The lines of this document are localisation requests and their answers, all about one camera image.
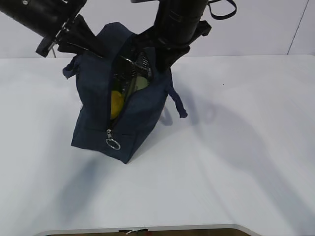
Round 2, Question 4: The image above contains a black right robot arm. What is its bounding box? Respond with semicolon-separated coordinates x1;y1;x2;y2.
134;0;237;72

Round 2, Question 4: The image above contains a navy blue lunch bag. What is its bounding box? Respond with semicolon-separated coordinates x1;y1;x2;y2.
63;22;188;163

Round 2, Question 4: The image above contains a green lid glass container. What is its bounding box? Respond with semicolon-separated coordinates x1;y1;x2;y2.
134;76;149;91

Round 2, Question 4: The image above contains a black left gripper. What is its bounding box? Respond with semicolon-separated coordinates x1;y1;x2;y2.
35;14;107;58

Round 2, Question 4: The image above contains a yellow lemon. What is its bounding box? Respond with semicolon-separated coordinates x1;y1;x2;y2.
111;90;124;119

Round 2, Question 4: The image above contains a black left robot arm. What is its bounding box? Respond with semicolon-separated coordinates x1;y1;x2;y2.
0;0;107;58

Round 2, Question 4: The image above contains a silver zipper pull ring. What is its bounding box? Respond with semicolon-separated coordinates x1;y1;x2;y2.
105;129;121;150

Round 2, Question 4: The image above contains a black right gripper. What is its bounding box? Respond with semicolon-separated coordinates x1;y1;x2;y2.
134;21;212;72

